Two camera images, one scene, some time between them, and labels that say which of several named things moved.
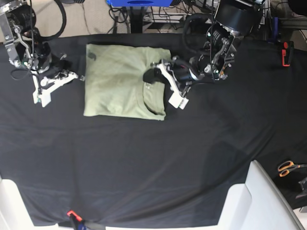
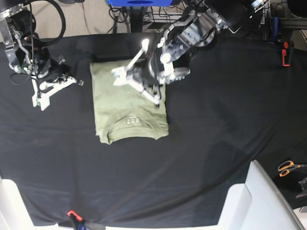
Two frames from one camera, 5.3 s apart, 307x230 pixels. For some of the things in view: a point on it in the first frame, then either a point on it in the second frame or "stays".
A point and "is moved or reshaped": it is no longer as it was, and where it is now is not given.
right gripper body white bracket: [176, 99] to [123, 77]
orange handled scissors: [285, 167] stays
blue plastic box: [141, 3] stays
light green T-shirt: [115, 85] is moved or reshaped
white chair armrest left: [14, 214] stays
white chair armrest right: [258, 204] stays
